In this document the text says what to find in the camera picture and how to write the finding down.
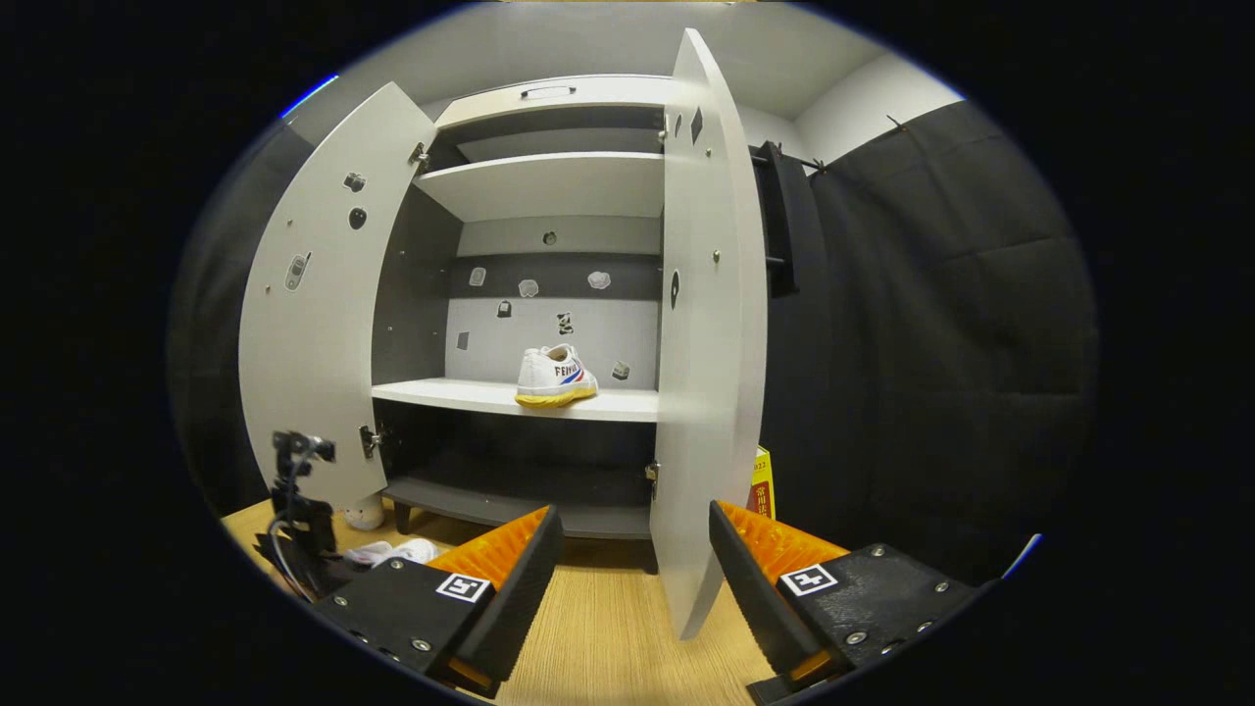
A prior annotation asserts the white cabinet door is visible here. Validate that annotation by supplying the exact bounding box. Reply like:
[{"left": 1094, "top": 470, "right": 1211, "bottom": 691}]
[
  {"left": 649, "top": 27, "right": 771, "bottom": 643},
  {"left": 238, "top": 81, "right": 439, "bottom": 511}
]

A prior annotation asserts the white shoe cabinet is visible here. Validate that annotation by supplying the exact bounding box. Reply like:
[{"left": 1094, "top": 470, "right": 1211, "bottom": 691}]
[{"left": 238, "top": 27, "right": 771, "bottom": 643}]

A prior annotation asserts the white cabinet shelf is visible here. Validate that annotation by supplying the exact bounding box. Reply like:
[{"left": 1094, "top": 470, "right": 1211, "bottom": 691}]
[
  {"left": 412, "top": 152, "right": 668, "bottom": 224},
  {"left": 371, "top": 378, "right": 660, "bottom": 424}
]

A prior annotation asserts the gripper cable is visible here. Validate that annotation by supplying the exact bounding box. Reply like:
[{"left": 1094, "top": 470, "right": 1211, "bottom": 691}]
[{"left": 267, "top": 510, "right": 320, "bottom": 601}]

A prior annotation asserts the yellow book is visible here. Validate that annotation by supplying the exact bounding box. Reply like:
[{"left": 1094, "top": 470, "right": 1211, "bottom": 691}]
[{"left": 750, "top": 446, "right": 777, "bottom": 521}]

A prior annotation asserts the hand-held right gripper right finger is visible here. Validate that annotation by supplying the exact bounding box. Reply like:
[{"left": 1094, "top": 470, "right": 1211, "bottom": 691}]
[{"left": 708, "top": 500, "right": 991, "bottom": 705}]

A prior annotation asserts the white shoe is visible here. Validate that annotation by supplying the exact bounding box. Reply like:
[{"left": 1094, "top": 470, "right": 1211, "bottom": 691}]
[
  {"left": 343, "top": 537, "right": 442, "bottom": 570},
  {"left": 515, "top": 343, "right": 599, "bottom": 409}
]

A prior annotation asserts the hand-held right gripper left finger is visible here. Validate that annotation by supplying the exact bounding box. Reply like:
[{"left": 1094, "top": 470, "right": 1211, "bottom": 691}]
[{"left": 312, "top": 505, "right": 567, "bottom": 699}]

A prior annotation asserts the black backdrop cloth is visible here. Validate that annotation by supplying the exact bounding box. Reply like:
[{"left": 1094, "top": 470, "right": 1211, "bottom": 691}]
[
  {"left": 749, "top": 140, "right": 834, "bottom": 545},
  {"left": 809, "top": 98, "right": 1099, "bottom": 589}
]

